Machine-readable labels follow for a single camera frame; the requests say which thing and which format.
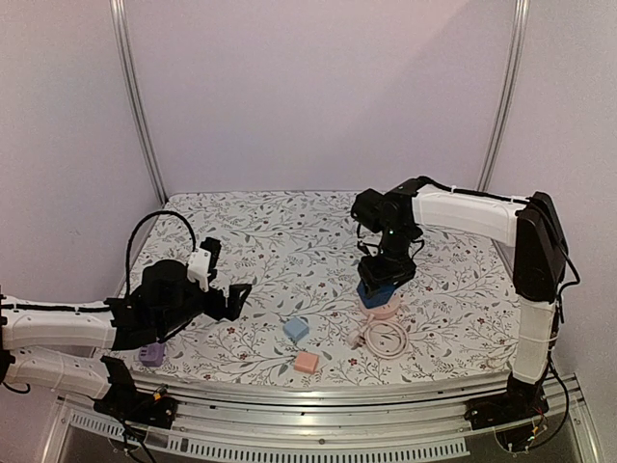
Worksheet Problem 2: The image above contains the left aluminium frame post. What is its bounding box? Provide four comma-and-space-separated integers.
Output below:
109, 0, 168, 204

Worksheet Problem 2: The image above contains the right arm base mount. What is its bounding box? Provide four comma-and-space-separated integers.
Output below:
464, 374, 549, 430

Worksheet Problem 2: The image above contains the right aluminium frame post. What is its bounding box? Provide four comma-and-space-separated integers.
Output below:
476, 0, 530, 193

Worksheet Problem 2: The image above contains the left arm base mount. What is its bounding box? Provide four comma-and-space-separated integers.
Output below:
94, 356, 178, 429

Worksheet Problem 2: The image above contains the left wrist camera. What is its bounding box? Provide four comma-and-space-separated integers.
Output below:
187, 249, 211, 292

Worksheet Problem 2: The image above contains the purple power strip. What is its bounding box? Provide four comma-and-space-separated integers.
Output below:
138, 342, 166, 368

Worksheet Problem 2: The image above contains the floral table cloth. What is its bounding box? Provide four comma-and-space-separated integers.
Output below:
131, 192, 520, 389

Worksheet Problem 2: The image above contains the light blue plug adapter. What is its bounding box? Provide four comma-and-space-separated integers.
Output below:
282, 318, 309, 342

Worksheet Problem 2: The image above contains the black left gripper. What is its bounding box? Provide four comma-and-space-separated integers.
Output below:
157, 283, 251, 336

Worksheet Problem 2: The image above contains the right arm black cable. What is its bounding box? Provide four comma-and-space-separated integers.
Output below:
414, 176, 582, 339

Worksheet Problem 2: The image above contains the blue cube socket adapter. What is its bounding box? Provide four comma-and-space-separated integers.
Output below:
357, 282, 396, 310

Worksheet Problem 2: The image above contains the pink plug adapter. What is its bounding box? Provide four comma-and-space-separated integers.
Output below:
293, 351, 319, 374

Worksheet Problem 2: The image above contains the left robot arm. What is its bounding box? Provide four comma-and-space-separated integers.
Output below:
1, 238, 252, 419

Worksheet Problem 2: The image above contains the aluminium frame post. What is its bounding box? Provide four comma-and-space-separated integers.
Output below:
476, 0, 530, 193
109, 0, 168, 204

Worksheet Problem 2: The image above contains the aluminium front rail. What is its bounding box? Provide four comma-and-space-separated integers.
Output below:
36, 370, 608, 463

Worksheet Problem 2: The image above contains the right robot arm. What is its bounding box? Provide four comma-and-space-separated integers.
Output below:
350, 177, 570, 421

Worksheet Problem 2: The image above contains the pink round power strip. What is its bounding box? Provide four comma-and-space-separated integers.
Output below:
359, 296, 401, 320

